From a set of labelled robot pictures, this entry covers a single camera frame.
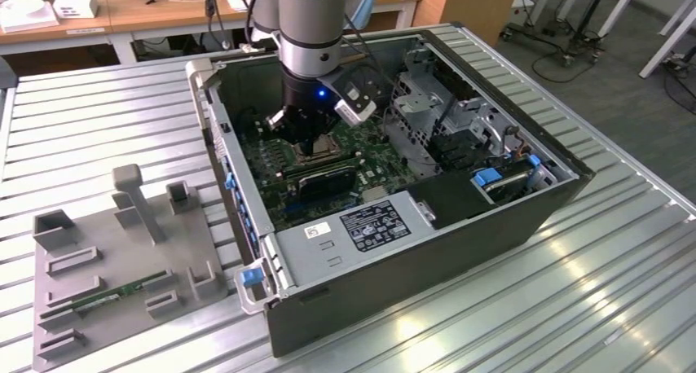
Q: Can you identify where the green motherboard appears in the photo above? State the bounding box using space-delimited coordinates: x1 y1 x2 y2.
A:
237 103 419 232

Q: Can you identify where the blue handle latch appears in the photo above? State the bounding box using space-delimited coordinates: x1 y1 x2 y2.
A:
236 268 263 288

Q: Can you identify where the wooden cabinet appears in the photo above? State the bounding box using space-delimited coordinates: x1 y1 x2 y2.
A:
439 0 523 46

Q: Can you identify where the white table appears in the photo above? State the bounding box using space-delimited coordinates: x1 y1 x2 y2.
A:
520 0 641 38
638 0 696 80

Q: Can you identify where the wooden desk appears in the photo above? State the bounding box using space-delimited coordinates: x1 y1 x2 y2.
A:
0 0 424 67

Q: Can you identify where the black hanging cable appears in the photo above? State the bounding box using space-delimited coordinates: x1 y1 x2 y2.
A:
202 0 232 50

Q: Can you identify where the silver drive cage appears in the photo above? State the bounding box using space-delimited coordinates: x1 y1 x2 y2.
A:
388 46 455 178

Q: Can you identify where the black open PC case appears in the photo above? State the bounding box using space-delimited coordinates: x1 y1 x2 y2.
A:
184 21 594 358

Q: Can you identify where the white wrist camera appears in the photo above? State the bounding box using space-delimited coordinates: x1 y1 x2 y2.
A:
317 65 384 126

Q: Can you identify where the silver power supply unit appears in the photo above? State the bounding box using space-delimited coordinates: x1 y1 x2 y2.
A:
273 191 439 288

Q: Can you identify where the white box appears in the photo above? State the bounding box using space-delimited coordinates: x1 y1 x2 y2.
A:
51 0 100 20

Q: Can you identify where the gray parts rack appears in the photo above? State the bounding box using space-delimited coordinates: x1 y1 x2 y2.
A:
30 164 229 370

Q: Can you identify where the hard disk in blue carrier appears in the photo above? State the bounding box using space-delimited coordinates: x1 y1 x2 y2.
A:
470 167 531 205

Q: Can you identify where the white plastic device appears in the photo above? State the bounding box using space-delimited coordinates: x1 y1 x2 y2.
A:
0 0 59 34

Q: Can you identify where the black inner cover panel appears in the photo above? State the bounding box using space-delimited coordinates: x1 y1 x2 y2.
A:
405 171 496 230

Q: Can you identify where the black graphics card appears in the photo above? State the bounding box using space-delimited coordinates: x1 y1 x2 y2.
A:
295 163 359 205

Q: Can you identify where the black rolling stand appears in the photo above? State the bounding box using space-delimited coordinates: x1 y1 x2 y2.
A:
498 0 609 68

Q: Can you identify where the metal socket cover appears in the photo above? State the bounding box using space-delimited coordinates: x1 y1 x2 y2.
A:
292 135 348 166

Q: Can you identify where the green RAM stick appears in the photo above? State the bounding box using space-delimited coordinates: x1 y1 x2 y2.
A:
69 281 150 313
281 158 359 179

